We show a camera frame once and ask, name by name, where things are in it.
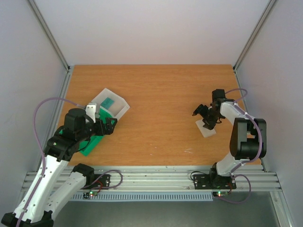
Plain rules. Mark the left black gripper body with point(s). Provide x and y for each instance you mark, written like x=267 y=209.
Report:
x=101 y=131

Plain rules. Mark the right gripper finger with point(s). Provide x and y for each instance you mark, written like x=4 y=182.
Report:
x=201 y=110
x=209 y=124

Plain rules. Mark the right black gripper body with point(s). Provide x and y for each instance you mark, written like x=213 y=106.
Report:
x=206 y=116

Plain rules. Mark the beige card holder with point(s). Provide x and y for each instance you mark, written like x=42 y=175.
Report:
x=204 y=131

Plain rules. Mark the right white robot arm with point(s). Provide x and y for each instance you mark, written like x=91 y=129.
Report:
x=247 y=144

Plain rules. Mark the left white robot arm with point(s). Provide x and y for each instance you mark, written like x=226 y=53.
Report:
x=40 y=206

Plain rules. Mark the teal card in box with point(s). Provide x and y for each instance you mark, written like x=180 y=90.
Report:
x=107 y=103

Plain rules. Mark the green plastic tray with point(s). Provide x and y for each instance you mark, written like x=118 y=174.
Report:
x=94 y=139

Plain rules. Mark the translucent white plastic box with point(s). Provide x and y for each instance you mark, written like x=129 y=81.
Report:
x=117 y=110

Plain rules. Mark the left small circuit board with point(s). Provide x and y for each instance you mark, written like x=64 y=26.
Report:
x=89 y=195

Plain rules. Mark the small circuit board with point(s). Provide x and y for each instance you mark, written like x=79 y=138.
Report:
x=89 y=195
x=220 y=194

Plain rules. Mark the right small circuit board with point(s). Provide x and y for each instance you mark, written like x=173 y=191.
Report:
x=220 y=194

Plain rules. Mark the right aluminium corner post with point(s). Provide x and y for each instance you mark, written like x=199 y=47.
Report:
x=255 y=32

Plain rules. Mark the aluminium corner post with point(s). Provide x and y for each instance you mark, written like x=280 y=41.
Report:
x=255 y=32
x=45 y=28

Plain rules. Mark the left aluminium corner post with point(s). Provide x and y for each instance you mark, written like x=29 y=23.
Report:
x=45 y=28

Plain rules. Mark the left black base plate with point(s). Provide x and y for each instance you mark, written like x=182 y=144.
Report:
x=103 y=181

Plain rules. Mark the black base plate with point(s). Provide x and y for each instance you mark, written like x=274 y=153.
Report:
x=103 y=181
x=203 y=182

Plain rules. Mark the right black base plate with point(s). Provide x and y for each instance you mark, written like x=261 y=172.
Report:
x=203 y=182

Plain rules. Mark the aluminium front rail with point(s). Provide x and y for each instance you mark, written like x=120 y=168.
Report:
x=178 y=178

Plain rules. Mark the grey slotted cable duct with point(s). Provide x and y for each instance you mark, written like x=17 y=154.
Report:
x=145 y=196

